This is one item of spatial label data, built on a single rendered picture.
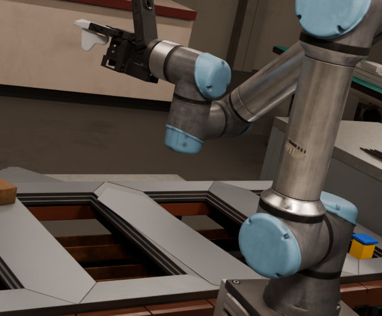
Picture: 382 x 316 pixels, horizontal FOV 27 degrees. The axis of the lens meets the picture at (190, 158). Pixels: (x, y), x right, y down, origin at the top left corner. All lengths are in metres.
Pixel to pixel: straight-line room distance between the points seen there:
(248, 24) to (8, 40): 4.59
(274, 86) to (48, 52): 5.48
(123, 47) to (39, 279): 0.61
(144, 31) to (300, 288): 0.57
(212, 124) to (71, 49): 5.48
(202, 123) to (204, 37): 9.17
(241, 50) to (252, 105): 9.14
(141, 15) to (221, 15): 9.14
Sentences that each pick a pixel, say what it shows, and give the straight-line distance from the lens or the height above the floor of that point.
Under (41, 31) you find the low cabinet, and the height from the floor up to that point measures 0.61.
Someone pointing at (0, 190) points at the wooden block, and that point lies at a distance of 2.25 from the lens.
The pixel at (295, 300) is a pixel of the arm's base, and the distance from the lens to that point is 1.51.
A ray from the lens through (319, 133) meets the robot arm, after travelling 1.31.
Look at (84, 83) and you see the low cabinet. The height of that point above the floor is 0.19.
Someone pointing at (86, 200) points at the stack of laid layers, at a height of 0.83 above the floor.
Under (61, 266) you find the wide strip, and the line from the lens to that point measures 1.96.
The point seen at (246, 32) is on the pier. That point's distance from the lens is 10.64.
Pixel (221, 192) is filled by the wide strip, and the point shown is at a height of 0.85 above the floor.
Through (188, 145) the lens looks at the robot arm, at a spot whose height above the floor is 1.30.
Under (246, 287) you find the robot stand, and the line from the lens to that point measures 1.59.
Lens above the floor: 1.69
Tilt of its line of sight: 16 degrees down
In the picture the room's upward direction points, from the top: 12 degrees clockwise
